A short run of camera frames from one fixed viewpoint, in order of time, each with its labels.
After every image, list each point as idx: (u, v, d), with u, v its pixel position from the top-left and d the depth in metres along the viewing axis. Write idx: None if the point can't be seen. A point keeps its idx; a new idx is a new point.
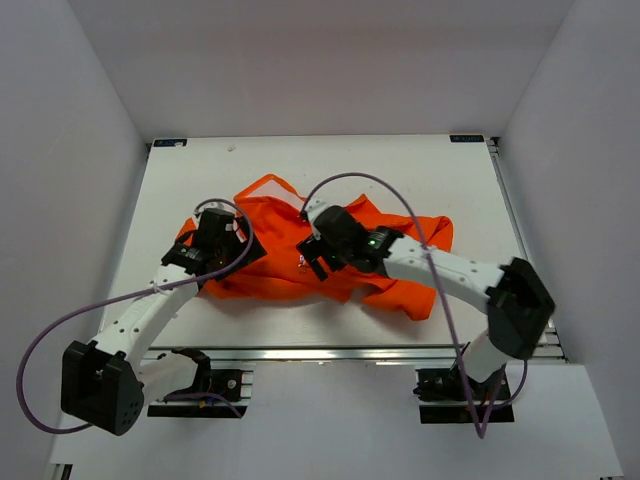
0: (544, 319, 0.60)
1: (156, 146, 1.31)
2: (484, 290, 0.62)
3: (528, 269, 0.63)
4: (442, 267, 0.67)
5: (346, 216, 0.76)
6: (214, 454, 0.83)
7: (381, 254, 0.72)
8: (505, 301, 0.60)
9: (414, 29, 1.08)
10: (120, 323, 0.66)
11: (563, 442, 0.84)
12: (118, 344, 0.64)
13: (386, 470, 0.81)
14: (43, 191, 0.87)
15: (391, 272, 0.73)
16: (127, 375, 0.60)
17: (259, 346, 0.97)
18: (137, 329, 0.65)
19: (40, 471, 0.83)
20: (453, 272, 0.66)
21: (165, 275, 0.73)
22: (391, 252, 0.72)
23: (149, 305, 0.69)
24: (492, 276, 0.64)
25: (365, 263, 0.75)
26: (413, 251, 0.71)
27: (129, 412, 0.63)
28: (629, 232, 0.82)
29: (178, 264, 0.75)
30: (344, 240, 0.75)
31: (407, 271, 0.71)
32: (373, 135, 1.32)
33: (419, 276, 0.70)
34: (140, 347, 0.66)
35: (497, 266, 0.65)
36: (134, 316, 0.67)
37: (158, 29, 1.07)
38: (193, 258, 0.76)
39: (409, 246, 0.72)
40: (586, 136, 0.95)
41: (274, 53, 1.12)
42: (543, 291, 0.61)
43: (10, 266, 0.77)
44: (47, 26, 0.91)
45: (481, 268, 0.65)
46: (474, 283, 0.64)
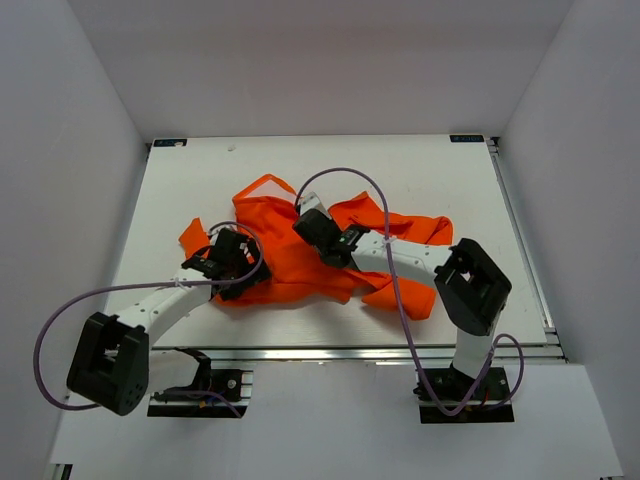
0: (499, 296, 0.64)
1: (156, 146, 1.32)
2: (434, 271, 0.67)
3: (476, 247, 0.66)
4: (398, 253, 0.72)
5: (319, 217, 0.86)
6: (213, 453, 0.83)
7: (348, 248, 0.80)
8: (454, 278, 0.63)
9: (412, 29, 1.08)
10: (142, 304, 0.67)
11: (563, 442, 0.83)
12: (138, 319, 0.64)
13: (385, 469, 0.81)
14: (43, 190, 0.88)
15: (360, 265, 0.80)
16: (143, 348, 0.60)
17: (259, 346, 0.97)
18: (157, 311, 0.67)
19: (39, 470, 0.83)
20: (406, 256, 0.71)
21: (185, 274, 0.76)
22: (358, 245, 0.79)
23: (171, 294, 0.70)
24: (441, 256, 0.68)
25: (337, 259, 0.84)
26: (376, 242, 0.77)
27: (134, 394, 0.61)
28: (628, 229, 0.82)
29: (196, 269, 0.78)
30: (319, 238, 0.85)
31: (371, 261, 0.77)
32: (373, 135, 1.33)
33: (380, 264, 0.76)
34: (156, 330, 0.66)
35: (447, 248, 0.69)
36: (155, 300, 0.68)
37: (159, 31, 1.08)
38: (208, 268, 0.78)
39: (374, 239, 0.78)
40: (586, 133, 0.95)
41: (273, 54, 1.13)
42: (493, 270, 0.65)
43: (9, 264, 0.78)
44: (47, 28, 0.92)
45: (432, 250, 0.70)
46: (426, 265, 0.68)
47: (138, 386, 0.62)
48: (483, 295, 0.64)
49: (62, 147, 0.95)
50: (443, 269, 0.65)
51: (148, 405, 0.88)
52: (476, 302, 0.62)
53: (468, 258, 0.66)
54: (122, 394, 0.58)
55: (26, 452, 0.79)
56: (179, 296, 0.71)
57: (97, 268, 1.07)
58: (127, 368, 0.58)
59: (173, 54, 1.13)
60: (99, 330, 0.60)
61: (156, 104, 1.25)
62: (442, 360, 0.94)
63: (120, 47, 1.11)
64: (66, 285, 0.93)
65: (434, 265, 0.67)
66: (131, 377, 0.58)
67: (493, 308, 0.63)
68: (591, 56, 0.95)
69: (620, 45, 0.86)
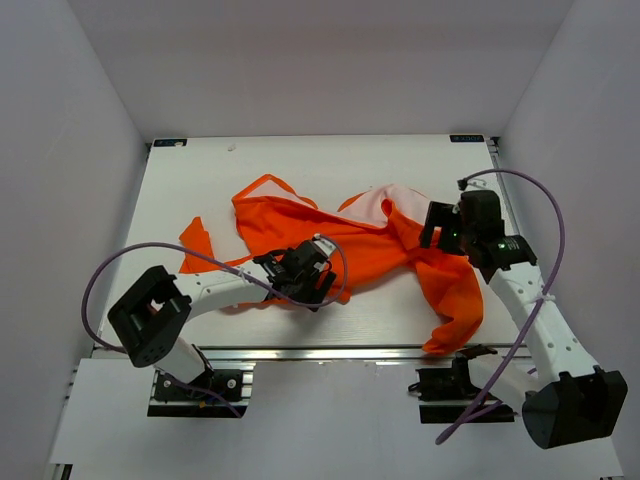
0: (587, 434, 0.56)
1: (156, 147, 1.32)
2: (558, 374, 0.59)
3: (618, 395, 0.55)
4: (541, 323, 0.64)
5: (495, 206, 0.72)
6: (213, 452, 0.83)
7: (502, 263, 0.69)
8: (571, 396, 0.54)
9: (412, 30, 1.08)
10: (201, 276, 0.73)
11: (564, 443, 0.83)
12: (189, 290, 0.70)
13: (385, 469, 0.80)
14: (42, 190, 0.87)
15: (494, 282, 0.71)
16: (181, 318, 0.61)
17: (259, 346, 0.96)
18: (208, 290, 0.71)
19: (39, 471, 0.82)
20: (547, 334, 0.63)
21: (249, 269, 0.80)
22: (512, 268, 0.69)
23: (230, 281, 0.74)
24: (578, 368, 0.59)
25: (477, 254, 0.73)
26: (530, 284, 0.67)
27: (153, 353, 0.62)
28: (628, 229, 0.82)
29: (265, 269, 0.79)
30: (475, 225, 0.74)
31: (508, 295, 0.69)
32: (373, 135, 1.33)
33: (513, 304, 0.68)
34: (200, 306, 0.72)
35: (591, 366, 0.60)
36: (215, 279, 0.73)
37: (159, 31, 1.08)
38: (277, 274, 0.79)
39: (529, 277, 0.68)
40: (587, 133, 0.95)
41: (273, 55, 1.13)
42: (611, 415, 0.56)
43: (10, 265, 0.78)
44: (46, 28, 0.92)
45: (575, 352, 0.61)
46: (556, 360, 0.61)
47: (161, 349, 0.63)
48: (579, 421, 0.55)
49: (62, 148, 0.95)
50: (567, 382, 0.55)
51: (148, 405, 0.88)
52: (568, 420, 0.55)
53: (604, 389, 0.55)
54: (141, 350, 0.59)
55: (27, 453, 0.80)
56: (233, 287, 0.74)
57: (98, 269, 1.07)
58: (160, 329, 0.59)
59: (173, 54, 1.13)
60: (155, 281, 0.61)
61: (156, 105, 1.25)
62: (442, 359, 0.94)
63: (120, 47, 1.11)
64: (66, 286, 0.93)
65: (564, 368, 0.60)
66: (159, 338, 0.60)
67: (570, 436, 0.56)
68: (591, 56, 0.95)
69: (620, 46, 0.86)
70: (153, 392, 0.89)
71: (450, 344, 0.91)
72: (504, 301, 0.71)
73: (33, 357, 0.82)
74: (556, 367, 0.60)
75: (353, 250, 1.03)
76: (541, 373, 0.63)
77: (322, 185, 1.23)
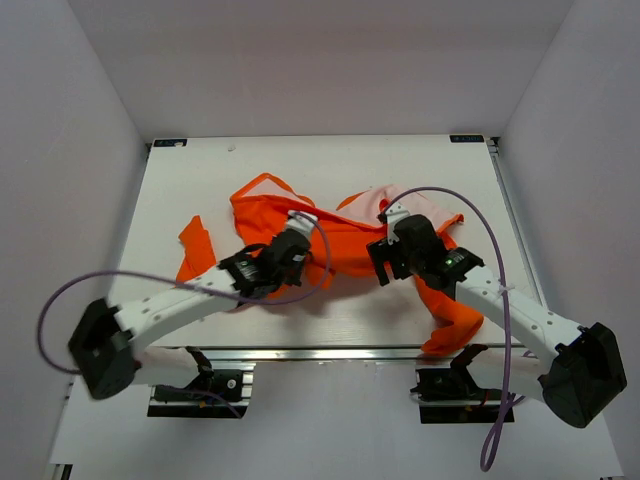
0: (610, 394, 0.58)
1: (156, 147, 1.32)
2: (556, 349, 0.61)
3: (610, 340, 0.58)
4: (517, 310, 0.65)
5: (428, 227, 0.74)
6: (213, 452, 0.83)
7: (456, 276, 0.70)
8: (572, 365, 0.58)
9: (411, 30, 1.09)
10: (147, 304, 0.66)
11: (563, 443, 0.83)
12: (134, 322, 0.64)
13: (385, 469, 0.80)
14: (42, 191, 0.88)
15: (459, 296, 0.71)
16: (124, 354, 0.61)
17: (257, 346, 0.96)
18: (158, 316, 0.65)
19: (39, 471, 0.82)
20: (527, 317, 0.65)
21: (209, 279, 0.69)
22: (466, 277, 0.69)
23: (182, 300, 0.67)
24: (568, 335, 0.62)
25: (435, 279, 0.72)
26: (489, 283, 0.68)
27: (110, 387, 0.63)
28: (628, 230, 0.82)
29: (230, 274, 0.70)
30: (419, 251, 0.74)
31: (477, 302, 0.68)
32: (373, 135, 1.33)
33: (485, 307, 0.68)
34: (152, 334, 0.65)
35: (575, 327, 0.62)
36: (166, 302, 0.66)
37: (158, 31, 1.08)
38: (243, 277, 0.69)
39: (486, 276, 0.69)
40: (587, 133, 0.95)
41: (273, 55, 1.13)
42: (619, 366, 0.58)
43: (11, 266, 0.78)
44: (46, 28, 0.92)
45: (557, 322, 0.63)
46: (545, 337, 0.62)
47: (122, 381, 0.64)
48: (595, 384, 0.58)
49: (62, 148, 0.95)
50: (565, 355, 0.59)
51: (148, 405, 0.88)
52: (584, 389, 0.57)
53: (598, 346, 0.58)
54: (95, 386, 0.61)
55: (27, 453, 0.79)
56: (188, 307, 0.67)
57: (98, 269, 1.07)
58: (105, 367, 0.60)
59: (173, 55, 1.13)
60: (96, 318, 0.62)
61: (157, 105, 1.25)
62: (442, 359, 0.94)
63: (120, 48, 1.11)
64: (66, 286, 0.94)
65: (558, 341, 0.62)
66: (108, 375, 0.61)
67: (598, 404, 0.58)
68: (590, 56, 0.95)
69: (619, 46, 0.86)
70: (152, 392, 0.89)
71: (456, 347, 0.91)
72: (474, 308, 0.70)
73: (33, 357, 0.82)
74: (550, 343, 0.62)
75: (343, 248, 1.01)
76: (539, 355, 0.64)
77: (322, 185, 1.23)
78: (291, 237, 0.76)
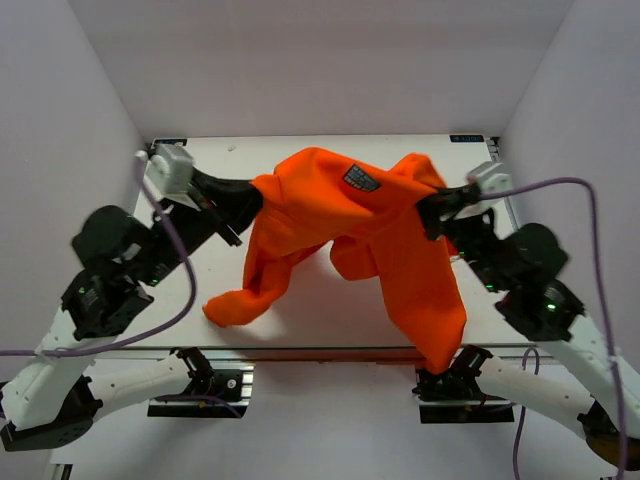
0: None
1: (156, 147, 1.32)
2: None
3: None
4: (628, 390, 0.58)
5: (557, 262, 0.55)
6: (212, 452, 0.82)
7: (561, 335, 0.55)
8: None
9: (412, 29, 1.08)
10: (18, 383, 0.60)
11: (564, 442, 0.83)
12: (13, 408, 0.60)
13: (386, 469, 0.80)
14: (43, 190, 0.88)
15: (547, 345, 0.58)
16: (29, 438, 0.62)
17: (255, 346, 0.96)
18: (26, 398, 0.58)
19: (39, 471, 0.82)
20: (635, 396, 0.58)
21: (56, 334, 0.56)
22: (574, 337, 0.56)
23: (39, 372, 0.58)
24: None
25: (525, 323, 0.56)
26: (593, 343, 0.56)
27: (66, 436, 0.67)
28: (628, 229, 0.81)
29: (74, 316, 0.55)
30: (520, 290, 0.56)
31: (578, 361, 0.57)
32: (373, 135, 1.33)
33: (585, 371, 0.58)
34: (43, 407, 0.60)
35: None
36: (27, 380, 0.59)
37: (159, 31, 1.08)
38: (87, 310, 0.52)
39: (593, 336, 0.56)
40: (587, 132, 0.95)
41: (273, 53, 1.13)
42: None
43: (12, 264, 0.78)
44: (45, 25, 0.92)
45: None
46: None
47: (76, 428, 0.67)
48: None
49: (62, 148, 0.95)
50: None
51: (149, 405, 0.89)
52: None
53: None
54: (50, 443, 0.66)
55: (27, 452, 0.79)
56: (47, 376, 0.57)
57: None
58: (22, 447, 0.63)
59: (173, 54, 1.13)
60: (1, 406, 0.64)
61: (157, 105, 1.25)
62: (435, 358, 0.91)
63: (120, 47, 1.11)
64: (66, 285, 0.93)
65: None
66: (39, 444, 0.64)
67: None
68: (591, 56, 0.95)
69: (619, 45, 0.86)
70: None
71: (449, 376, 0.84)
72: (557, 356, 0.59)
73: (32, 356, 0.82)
74: None
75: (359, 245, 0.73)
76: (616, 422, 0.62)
77: None
78: (112, 221, 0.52)
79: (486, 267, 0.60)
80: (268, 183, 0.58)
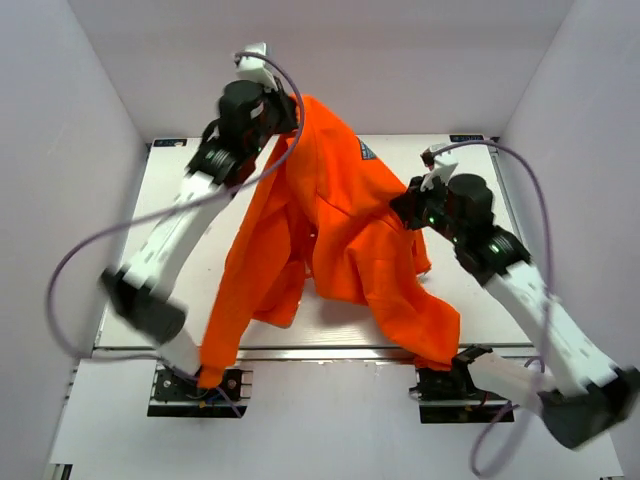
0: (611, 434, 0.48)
1: (156, 147, 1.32)
2: (581, 385, 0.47)
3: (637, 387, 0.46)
4: (556, 331, 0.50)
5: (486, 200, 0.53)
6: (212, 452, 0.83)
7: (497, 268, 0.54)
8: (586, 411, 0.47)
9: (412, 28, 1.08)
10: (148, 245, 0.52)
11: (563, 442, 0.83)
12: (149, 269, 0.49)
13: (385, 469, 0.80)
14: (42, 190, 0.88)
15: (492, 292, 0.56)
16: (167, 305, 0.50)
17: (249, 346, 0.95)
18: (165, 253, 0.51)
19: (39, 471, 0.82)
20: (561, 340, 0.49)
21: (192, 190, 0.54)
22: (510, 273, 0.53)
23: (173, 228, 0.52)
24: (600, 373, 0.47)
25: (469, 261, 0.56)
26: (532, 287, 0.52)
27: (171, 331, 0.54)
28: (629, 229, 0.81)
29: (205, 175, 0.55)
30: (465, 225, 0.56)
31: (513, 305, 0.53)
32: (373, 134, 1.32)
33: (519, 313, 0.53)
34: (168, 275, 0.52)
35: (612, 369, 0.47)
36: (165, 236, 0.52)
37: (159, 30, 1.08)
38: (217, 168, 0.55)
39: (531, 280, 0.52)
40: (587, 131, 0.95)
41: (273, 52, 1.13)
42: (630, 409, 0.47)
43: (12, 265, 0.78)
44: (45, 26, 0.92)
45: (593, 355, 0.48)
46: (574, 365, 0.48)
47: (179, 321, 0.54)
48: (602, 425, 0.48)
49: (62, 148, 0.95)
50: (598, 392, 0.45)
51: (148, 405, 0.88)
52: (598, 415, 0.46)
53: (623, 391, 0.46)
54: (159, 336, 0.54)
55: (28, 452, 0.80)
56: (186, 226, 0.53)
57: (97, 268, 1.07)
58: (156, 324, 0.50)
59: (173, 54, 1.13)
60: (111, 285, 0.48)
61: (157, 105, 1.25)
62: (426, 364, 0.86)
63: (120, 47, 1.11)
64: (65, 285, 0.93)
65: (585, 375, 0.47)
66: (160, 326, 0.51)
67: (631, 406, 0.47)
68: (591, 55, 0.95)
69: (619, 45, 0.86)
70: (153, 392, 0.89)
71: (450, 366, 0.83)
72: (508, 308, 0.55)
73: (33, 356, 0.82)
74: (578, 376, 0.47)
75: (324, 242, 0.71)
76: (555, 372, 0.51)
77: None
78: (243, 88, 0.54)
79: (448, 225, 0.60)
80: (314, 111, 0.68)
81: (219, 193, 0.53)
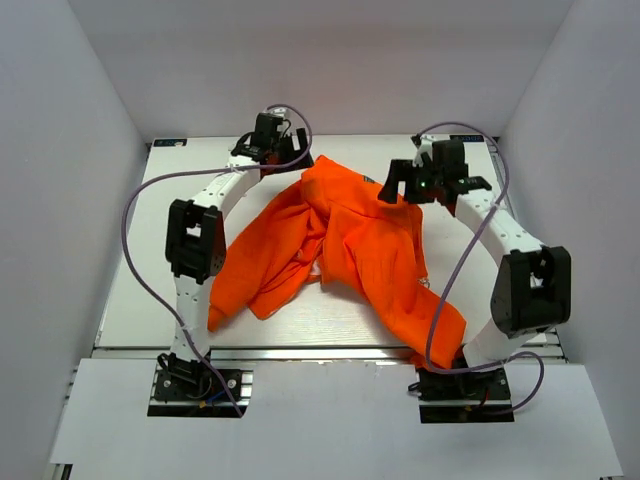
0: (550, 314, 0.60)
1: (156, 147, 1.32)
2: (510, 251, 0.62)
3: (566, 264, 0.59)
4: (496, 221, 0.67)
5: (456, 149, 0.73)
6: (213, 452, 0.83)
7: (460, 191, 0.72)
8: (522, 271, 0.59)
9: (412, 28, 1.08)
10: (208, 190, 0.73)
11: (563, 442, 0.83)
12: (210, 201, 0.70)
13: (385, 469, 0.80)
14: (42, 191, 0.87)
15: (461, 212, 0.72)
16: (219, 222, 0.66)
17: (249, 346, 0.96)
18: (222, 194, 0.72)
19: (39, 471, 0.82)
20: (500, 227, 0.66)
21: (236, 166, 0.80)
22: (469, 192, 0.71)
23: (228, 179, 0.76)
24: (527, 247, 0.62)
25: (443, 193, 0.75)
26: (486, 200, 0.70)
27: (217, 260, 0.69)
28: (628, 229, 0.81)
29: (244, 156, 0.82)
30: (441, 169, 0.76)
31: (468, 214, 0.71)
32: (373, 135, 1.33)
33: (472, 219, 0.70)
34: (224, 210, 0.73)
35: (539, 245, 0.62)
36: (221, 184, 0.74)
37: (159, 30, 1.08)
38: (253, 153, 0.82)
39: (485, 196, 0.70)
40: (587, 131, 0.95)
41: (273, 53, 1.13)
42: (564, 291, 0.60)
43: (12, 265, 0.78)
44: (45, 26, 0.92)
45: (525, 237, 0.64)
46: (508, 243, 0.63)
47: (218, 254, 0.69)
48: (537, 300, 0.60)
49: (62, 148, 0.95)
50: (520, 254, 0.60)
51: (148, 405, 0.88)
52: (522, 280, 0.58)
53: (551, 263, 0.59)
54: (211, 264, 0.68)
55: (28, 452, 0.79)
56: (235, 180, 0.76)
57: (97, 268, 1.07)
58: (211, 240, 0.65)
59: (173, 54, 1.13)
60: (182, 209, 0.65)
61: (157, 105, 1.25)
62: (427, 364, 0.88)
63: (120, 47, 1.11)
64: (66, 285, 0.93)
65: (514, 247, 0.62)
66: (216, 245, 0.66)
67: (564, 289, 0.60)
68: (591, 55, 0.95)
69: (620, 45, 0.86)
70: (153, 392, 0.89)
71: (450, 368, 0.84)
72: (470, 226, 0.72)
73: (33, 356, 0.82)
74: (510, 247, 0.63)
75: (335, 227, 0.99)
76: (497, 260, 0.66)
77: None
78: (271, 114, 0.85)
79: (436, 181, 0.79)
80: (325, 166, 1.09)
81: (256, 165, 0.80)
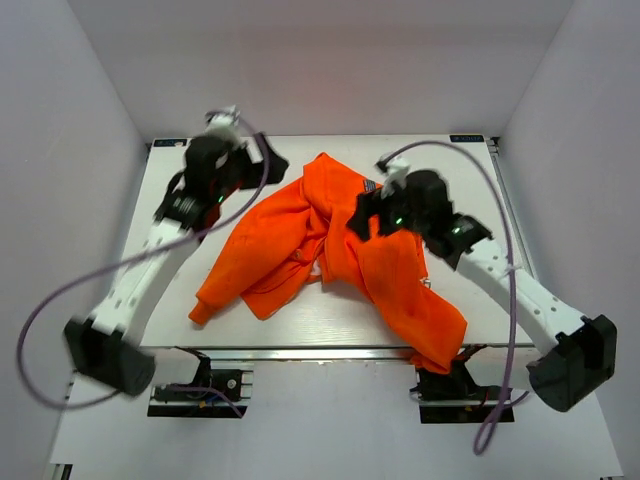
0: (596, 383, 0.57)
1: (156, 146, 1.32)
2: (556, 336, 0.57)
3: (612, 338, 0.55)
4: (521, 291, 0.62)
5: (437, 191, 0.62)
6: (213, 452, 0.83)
7: (460, 246, 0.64)
8: (574, 360, 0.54)
9: (412, 28, 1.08)
10: (115, 294, 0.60)
11: (562, 442, 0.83)
12: (116, 317, 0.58)
13: (385, 469, 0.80)
14: (42, 190, 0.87)
15: (459, 268, 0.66)
16: (129, 349, 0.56)
17: (249, 346, 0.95)
18: (133, 299, 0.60)
19: (40, 470, 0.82)
20: (531, 301, 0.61)
21: (160, 235, 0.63)
22: (473, 249, 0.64)
23: (143, 274, 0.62)
24: (568, 325, 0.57)
25: (437, 246, 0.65)
26: (497, 258, 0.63)
27: (140, 377, 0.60)
28: (628, 229, 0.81)
29: (173, 219, 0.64)
30: (426, 214, 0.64)
31: (478, 275, 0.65)
32: (373, 135, 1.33)
33: (487, 282, 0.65)
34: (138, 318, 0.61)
35: (578, 316, 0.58)
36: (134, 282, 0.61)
37: (159, 30, 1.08)
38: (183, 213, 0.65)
39: (494, 251, 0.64)
40: (587, 131, 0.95)
41: (272, 53, 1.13)
42: (611, 357, 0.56)
43: (12, 264, 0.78)
44: (45, 25, 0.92)
45: (560, 307, 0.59)
46: (547, 322, 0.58)
47: (138, 370, 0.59)
48: (585, 373, 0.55)
49: (62, 147, 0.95)
50: (567, 339, 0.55)
51: (148, 405, 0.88)
52: (575, 368, 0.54)
53: (597, 337, 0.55)
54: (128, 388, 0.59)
55: (29, 452, 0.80)
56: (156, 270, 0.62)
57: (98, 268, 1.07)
58: (120, 369, 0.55)
59: (173, 54, 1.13)
60: (78, 338, 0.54)
61: (157, 105, 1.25)
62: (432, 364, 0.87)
63: (120, 47, 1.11)
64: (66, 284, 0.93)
65: (557, 329, 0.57)
66: (128, 373, 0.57)
67: (611, 357, 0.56)
68: (591, 55, 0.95)
69: (620, 45, 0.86)
70: (153, 392, 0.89)
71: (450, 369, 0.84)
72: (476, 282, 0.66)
73: (33, 356, 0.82)
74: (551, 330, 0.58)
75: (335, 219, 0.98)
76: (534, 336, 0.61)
77: None
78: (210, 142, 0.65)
79: (415, 222, 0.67)
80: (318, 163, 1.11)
81: (188, 237, 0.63)
